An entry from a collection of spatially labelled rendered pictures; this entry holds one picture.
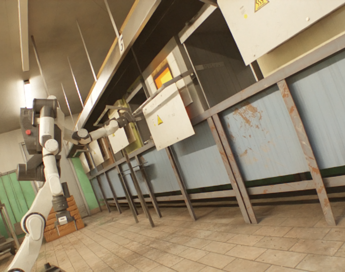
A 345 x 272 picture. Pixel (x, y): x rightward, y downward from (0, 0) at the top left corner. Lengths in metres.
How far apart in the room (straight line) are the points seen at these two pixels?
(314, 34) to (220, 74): 0.89
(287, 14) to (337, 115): 0.52
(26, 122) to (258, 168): 1.55
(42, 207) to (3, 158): 4.86
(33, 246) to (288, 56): 1.76
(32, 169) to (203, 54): 1.40
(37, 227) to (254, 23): 1.64
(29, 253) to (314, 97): 1.81
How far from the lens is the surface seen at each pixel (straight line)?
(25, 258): 1.79
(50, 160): 1.63
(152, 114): 2.20
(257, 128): 1.64
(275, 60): 1.41
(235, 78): 2.06
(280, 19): 1.24
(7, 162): 6.57
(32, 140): 1.83
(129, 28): 1.96
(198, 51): 1.95
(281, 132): 1.54
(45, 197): 1.80
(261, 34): 1.30
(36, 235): 1.74
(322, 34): 1.28
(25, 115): 1.89
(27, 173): 1.80
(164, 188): 2.89
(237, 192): 1.87
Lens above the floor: 0.64
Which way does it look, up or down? 3 degrees up
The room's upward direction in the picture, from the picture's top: 21 degrees counter-clockwise
